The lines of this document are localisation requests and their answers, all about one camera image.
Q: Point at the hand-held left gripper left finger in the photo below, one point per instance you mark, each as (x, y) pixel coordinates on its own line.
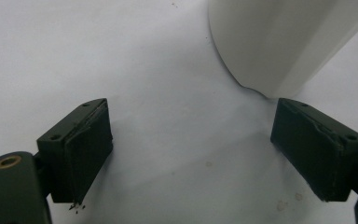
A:
(74, 155)

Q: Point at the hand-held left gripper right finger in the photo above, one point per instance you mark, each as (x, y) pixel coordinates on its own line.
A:
(317, 149)

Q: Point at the cream pump bottle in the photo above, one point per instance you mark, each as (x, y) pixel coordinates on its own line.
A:
(261, 40)

